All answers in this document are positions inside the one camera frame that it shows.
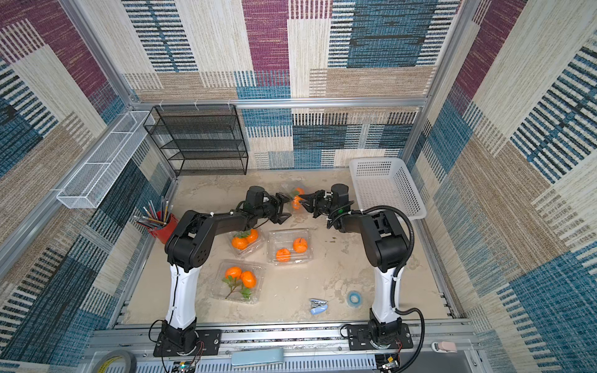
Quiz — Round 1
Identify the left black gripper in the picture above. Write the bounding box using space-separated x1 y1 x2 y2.
257 194 297 227

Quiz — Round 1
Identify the orange pair with leaves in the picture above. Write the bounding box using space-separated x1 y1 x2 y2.
291 187 305 210

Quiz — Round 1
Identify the clear clamshell container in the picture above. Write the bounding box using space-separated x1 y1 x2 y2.
211 260 266 304
281 181 307 212
267 228 314 266
228 228 266 259

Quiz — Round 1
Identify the white plastic perforated basket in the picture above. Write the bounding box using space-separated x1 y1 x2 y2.
349 157 427 220

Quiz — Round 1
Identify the clear clamshell container back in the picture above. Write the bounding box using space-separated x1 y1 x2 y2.
281 181 307 212

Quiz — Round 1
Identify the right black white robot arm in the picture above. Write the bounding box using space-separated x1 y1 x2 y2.
298 183 414 349

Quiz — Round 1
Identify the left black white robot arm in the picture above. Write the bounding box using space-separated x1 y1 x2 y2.
153 186 292 357

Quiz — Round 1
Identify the orange pair in left container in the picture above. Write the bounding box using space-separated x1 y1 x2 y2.
231 228 260 251

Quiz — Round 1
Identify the orange pair in container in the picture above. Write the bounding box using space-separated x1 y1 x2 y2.
231 228 260 251
222 267 257 301

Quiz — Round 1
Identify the clear clamshell container front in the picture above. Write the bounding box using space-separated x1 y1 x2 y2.
211 260 266 304

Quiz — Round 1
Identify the orange pair in front container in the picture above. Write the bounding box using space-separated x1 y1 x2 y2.
222 267 257 301

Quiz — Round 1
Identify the blue stapler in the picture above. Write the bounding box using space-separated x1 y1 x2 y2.
309 298 328 315

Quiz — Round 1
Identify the blue tape roll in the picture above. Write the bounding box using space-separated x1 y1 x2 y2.
346 291 362 309

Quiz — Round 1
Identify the red pencil cup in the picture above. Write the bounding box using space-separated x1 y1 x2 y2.
133 197 178 245

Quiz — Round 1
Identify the pink white small device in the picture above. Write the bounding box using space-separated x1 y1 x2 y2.
431 341 458 354

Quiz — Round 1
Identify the grey tape roll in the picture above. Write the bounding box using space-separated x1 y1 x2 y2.
91 349 138 373

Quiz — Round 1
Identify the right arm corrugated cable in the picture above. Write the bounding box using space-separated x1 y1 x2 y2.
361 204 426 373

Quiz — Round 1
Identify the black wire shelf rack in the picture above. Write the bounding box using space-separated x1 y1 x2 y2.
144 104 249 177

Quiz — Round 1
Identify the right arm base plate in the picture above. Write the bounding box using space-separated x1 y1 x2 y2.
340 320 414 351

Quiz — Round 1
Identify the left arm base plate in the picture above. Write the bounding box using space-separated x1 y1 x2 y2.
152 328 222 357

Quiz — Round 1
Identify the white wire mesh tray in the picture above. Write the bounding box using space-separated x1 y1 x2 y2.
57 111 149 209

